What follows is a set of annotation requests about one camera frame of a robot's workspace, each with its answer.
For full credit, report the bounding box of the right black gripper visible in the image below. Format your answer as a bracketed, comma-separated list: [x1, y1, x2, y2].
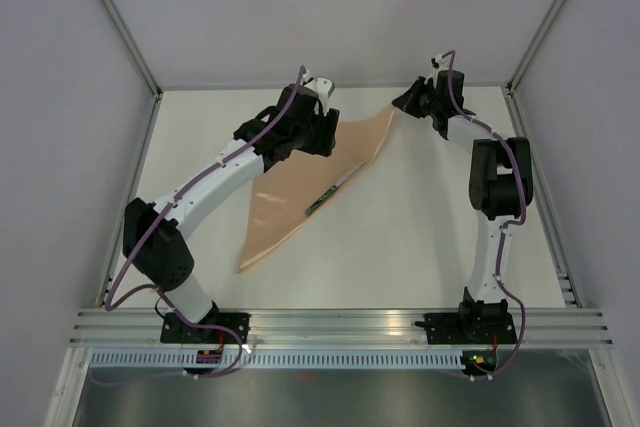
[392, 76, 441, 119]

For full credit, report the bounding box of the green handled table knife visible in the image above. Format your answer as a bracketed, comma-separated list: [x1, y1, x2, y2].
[305, 162, 364, 216]

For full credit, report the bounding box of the peach cloth napkin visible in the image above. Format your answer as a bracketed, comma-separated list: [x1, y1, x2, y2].
[237, 105, 396, 272]

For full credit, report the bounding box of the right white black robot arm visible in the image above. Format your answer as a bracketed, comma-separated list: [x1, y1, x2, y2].
[392, 70, 533, 342]

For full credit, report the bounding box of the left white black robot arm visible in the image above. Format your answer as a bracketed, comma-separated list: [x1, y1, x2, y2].
[123, 77, 339, 343]

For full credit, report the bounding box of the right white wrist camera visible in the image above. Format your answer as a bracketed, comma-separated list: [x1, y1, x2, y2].
[431, 55, 449, 70]

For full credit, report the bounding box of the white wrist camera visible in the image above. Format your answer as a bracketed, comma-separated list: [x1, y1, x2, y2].
[304, 77, 335, 111]
[431, 55, 449, 70]

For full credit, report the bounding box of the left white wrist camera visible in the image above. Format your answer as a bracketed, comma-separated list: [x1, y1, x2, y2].
[304, 77, 335, 111]

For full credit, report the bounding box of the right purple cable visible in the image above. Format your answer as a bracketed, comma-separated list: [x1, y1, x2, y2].
[434, 49, 530, 382]

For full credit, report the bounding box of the purple cable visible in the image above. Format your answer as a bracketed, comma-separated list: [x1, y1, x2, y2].
[434, 49, 530, 382]
[103, 64, 314, 388]

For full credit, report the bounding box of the right side aluminium rail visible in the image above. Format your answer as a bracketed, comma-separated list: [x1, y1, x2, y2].
[501, 83, 584, 308]

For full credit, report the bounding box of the aluminium rail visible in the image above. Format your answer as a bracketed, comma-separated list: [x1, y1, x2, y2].
[501, 83, 584, 308]
[68, 308, 613, 349]
[93, 89, 163, 307]

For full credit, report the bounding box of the right aluminium frame post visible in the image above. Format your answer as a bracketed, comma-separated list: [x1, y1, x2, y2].
[505, 0, 569, 95]

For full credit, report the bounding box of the aluminium frame post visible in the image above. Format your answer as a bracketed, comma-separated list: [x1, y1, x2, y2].
[505, 0, 569, 95]
[97, 0, 162, 100]

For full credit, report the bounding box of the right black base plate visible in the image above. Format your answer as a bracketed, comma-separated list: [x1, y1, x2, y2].
[414, 312, 517, 346]

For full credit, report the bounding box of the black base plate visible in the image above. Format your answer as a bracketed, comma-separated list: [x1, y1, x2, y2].
[160, 312, 250, 345]
[414, 312, 517, 346]

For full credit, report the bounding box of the left side aluminium rail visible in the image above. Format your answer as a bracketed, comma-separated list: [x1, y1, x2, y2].
[93, 89, 163, 307]

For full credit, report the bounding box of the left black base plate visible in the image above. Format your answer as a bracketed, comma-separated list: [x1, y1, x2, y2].
[160, 312, 250, 345]

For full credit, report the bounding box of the left aluminium frame post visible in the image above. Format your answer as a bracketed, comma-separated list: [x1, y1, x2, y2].
[97, 0, 162, 100]

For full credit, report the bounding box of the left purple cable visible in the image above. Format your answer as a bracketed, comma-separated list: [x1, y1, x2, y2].
[103, 64, 314, 388]

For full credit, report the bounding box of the front aluminium rail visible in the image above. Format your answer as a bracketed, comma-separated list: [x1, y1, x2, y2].
[68, 308, 613, 349]

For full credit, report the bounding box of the white slotted cable duct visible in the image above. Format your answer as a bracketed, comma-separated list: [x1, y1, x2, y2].
[90, 348, 463, 370]

